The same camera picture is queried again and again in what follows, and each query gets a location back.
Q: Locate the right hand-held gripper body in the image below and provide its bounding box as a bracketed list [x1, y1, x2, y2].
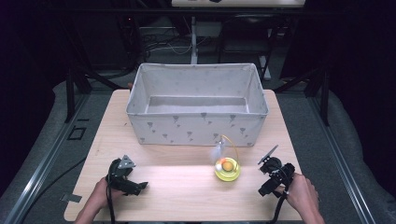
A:
[257, 144, 296, 194]

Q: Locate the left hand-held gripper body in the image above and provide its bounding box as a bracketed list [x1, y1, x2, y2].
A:
[106, 154, 142, 197]

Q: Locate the yellow cat toy with feather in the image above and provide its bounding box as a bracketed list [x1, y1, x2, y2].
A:
[210, 134, 242, 183]

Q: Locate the white fabric storage box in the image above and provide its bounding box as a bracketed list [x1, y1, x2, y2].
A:
[125, 63, 270, 147]

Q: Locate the person's left hand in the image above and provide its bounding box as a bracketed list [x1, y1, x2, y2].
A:
[92, 176, 126, 213]

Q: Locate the person's right hand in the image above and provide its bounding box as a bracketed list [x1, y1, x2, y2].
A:
[275, 173, 320, 216]

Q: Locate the grey tape strip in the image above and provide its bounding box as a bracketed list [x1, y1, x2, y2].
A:
[60, 192, 83, 203]

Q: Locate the black tape square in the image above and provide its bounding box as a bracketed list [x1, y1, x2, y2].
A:
[66, 125, 88, 141]

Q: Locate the black chair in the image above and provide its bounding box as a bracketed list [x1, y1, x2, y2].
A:
[217, 13, 273, 81]

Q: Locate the white desk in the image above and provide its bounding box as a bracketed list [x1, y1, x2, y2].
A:
[171, 0, 306, 8]

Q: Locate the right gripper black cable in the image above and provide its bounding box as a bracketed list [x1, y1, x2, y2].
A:
[268, 186, 290, 224]

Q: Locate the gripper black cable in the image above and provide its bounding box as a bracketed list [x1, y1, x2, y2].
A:
[106, 175, 117, 224]
[268, 186, 290, 224]

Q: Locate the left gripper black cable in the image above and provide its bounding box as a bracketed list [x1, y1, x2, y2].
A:
[106, 175, 117, 224]

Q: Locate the aluminium floor rail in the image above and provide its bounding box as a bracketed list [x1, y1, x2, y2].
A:
[3, 92, 92, 224]
[306, 92, 377, 224]

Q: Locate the black floor cable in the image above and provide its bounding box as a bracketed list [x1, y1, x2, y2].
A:
[20, 158, 88, 220]

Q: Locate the black metal frame leg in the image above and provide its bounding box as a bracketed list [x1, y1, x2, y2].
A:
[64, 66, 77, 124]
[319, 69, 331, 127]

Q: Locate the tangle of floor cables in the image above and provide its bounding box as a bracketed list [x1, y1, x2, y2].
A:
[143, 32, 209, 57]

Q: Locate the white stand post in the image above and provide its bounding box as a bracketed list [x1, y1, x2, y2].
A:
[190, 16, 200, 65]

